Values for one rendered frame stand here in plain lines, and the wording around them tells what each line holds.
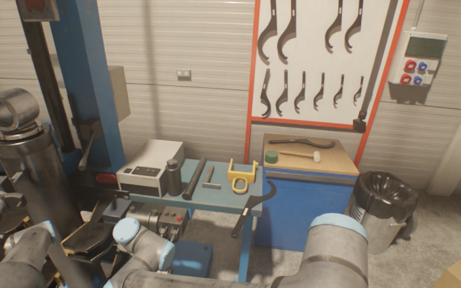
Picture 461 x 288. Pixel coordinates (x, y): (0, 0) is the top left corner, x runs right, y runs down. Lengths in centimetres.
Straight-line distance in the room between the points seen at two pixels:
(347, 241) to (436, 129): 321
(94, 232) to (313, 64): 244
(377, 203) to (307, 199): 61
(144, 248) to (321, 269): 57
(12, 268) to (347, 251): 57
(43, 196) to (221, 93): 211
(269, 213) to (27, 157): 169
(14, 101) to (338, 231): 115
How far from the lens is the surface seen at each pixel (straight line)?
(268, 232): 228
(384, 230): 253
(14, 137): 121
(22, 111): 118
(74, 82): 151
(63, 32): 148
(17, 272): 56
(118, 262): 178
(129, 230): 87
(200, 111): 297
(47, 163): 125
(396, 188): 266
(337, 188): 201
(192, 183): 131
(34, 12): 112
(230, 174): 136
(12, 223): 159
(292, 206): 206
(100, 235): 129
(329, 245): 47
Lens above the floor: 190
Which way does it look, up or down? 28 degrees down
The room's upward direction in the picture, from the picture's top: 2 degrees clockwise
